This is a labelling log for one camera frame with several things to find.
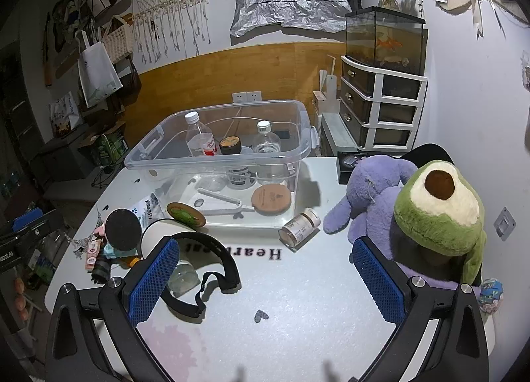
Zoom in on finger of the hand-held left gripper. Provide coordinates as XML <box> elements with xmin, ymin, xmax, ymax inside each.
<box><xmin>10</xmin><ymin>207</ymin><xmax>65</xmax><ymax>244</ymax></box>

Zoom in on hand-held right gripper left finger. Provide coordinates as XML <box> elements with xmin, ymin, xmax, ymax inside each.
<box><xmin>45</xmin><ymin>236</ymin><xmax>181</xmax><ymax>382</ymax></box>

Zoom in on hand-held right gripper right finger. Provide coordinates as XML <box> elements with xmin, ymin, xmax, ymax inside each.
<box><xmin>352</xmin><ymin>236</ymin><xmax>491</xmax><ymax>382</ymax></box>

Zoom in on green avocado plush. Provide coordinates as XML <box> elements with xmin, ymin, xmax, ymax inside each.
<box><xmin>393</xmin><ymin>160</ymin><xmax>487</xmax><ymax>285</ymax></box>

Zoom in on purple plush toy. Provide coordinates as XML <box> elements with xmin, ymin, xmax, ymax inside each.
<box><xmin>323</xmin><ymin>156</ymin><xmax>483</xmax><ymax>299</ymax></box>

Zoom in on clear plastic storage bin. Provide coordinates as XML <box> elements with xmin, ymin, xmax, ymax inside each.
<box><xmin>124</xmin><ymin>99</ymin><xmax>319</xmax><ymax>229</ymax></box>

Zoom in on small glass jar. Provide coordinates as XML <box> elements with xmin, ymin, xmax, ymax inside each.
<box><xmin>166</xmin><ymin>260</ymin><xmax>200</xmax><ymax>298</ymax></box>

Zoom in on light blue tissue packet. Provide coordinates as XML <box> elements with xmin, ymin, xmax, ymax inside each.
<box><xmin>103</xmin><ymin>243</ymin><xmax>137</xmax><ymax>261</ymax></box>

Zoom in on orange tube with black cap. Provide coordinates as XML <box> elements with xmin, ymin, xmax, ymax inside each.
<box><xmin>91</xmin><ymin>255</ymin><xmax>142</xmax><ymax>283</ymax></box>

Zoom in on pink bunny stand mirror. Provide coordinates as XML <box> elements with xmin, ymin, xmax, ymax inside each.
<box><xmin>94</xmin><ymin>208</ymin><xmax>143</xmax><ymax>251</ymax></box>

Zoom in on silver sequin trim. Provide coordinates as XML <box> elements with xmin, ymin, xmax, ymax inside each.
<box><xmin>68</xmin><ymin>208</ymin><xmax>104</xmax><ymax>259</ymax></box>

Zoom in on small pink box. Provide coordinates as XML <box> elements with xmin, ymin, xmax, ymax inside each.
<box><xmin>85</xmin><ymin>239</ymin><xmax>102</xmax><ymax>272</ymax></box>

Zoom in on white wet wipes packet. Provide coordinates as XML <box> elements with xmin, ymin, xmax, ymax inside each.
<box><xmin>132</xmin><ymin>193</ymin><xmax>175</xmax><ymax>234</ymax></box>

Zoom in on kiwi slice coaster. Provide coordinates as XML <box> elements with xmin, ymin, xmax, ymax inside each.
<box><xmin>166</xmin><ymin>202</ymin><xmax>206</xmax><ymax>227</ymax></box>

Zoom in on dark cabinet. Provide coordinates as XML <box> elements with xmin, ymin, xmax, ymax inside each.
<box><xmin>37</xmin><ymin>121</ymin><xmax>100</xmax><ymax>180</ymax></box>

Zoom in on white visor with black band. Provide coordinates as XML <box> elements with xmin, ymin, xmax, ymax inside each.
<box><xmin>141</xmin><ymin>218</ymin><xmax>242</xmax><ymax>318</ymax></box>

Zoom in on beige supplement bottle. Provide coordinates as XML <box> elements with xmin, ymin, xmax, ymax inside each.
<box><xmin>278</xmin><ymin>207</ymin><xmax>321</xmax><ymax>248</ymax></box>

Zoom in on white plastic tongs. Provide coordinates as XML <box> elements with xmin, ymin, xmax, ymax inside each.
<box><xmin>196</xmin><ymin>187</ymin><xmax>255</xmax><ymax>217</ymax></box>

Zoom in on patterned paper bag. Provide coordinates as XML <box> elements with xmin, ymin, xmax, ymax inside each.
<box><xmin>49</xmin><ymin>91</ymin><xmax>83</xmax><ymax>138</ymax></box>

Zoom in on green cardboard box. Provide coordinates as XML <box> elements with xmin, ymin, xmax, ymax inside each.
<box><xmin>90</xmin><ymin>119</ymin><xmax>129</xmax><ymax>165</ymax></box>

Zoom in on white labelled jar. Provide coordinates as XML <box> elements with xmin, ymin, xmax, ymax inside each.
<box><xmin>226</xmin><ymin>165</ymin><xmax>256</xmax><ymax>190</ymax></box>

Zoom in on round cork coaster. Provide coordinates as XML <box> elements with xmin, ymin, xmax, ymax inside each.
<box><xmin>251</xmin><ymin>184</ymin><xmax>292</xmax><ymax>215</ymax></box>

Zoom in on plastic bottle with red label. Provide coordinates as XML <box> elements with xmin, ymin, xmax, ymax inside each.
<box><xmin>185</xmin><ymin>111</ymin><xmax>221</xmax><ymax>157</ymax></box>

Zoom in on dark jar with gold lid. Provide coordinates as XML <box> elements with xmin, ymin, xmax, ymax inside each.
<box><xmin>219</xmin><ymin>137</ymin><xmax>243</xmax><ymax>155</ymax></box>

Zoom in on white tote bag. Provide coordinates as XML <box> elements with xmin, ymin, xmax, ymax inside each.
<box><xmin>75</xmin><ymin>29</ymin><xmax>124</xmax><ymax>109</ymax></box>

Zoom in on clear bottle with white cap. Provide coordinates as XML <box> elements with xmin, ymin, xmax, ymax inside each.
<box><xmin>252</xmin><ymin>120</ymin><xmax>282</xmax><ymax>156</ymax></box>

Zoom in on white tag stand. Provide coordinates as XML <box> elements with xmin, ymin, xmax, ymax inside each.
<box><xmin>312</xmin><ymin>55</ymin><xmax>342</xmax><ymax>118</ymax></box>

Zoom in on woven basket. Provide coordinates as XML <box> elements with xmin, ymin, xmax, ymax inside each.
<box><xmin>100</xmin><ymin>15</ymin><xmax>134</xmax><ymax>64</ymax></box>

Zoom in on white drawer unit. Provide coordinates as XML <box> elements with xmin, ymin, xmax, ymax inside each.
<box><xmin>339</xmin><ymin>55</ymin><xmax>428</xmax><ymax>150</ymax></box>

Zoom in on glass fish tank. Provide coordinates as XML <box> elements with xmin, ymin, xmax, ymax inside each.
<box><xmin>345</xmin><ymin>7</ymin><xmax>427</xmax><ymax>76</ymax></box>

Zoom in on white ribbon bow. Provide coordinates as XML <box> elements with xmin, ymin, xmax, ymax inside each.
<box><xmin>466</xmin><ymin>0</ymin><xmax>510</xmax><ymax>39</ymax></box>

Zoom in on black floor cables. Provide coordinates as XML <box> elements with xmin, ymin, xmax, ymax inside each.
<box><xmin>91</xmin><ymin>163</ymin><xmax>121</xmax><ymax>188</ymax></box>

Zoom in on floral fabric ball purple strap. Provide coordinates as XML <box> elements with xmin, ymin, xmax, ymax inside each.
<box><xmin>476</xmin><ymin>278</ymin><xmax>504</xmax><ymax>314</ymax></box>

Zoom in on grey wall hook plate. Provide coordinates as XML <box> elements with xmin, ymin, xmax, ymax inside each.
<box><xmin>494</xmin><ymin>206</ymin><xmax>516</xmax><ymax>241</ymax></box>

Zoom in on dark wall board with toys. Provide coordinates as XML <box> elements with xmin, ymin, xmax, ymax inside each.
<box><xmin>41</xmin><ymin>0</ymin><xmax>121</xmax><ymax>76</ymax></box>

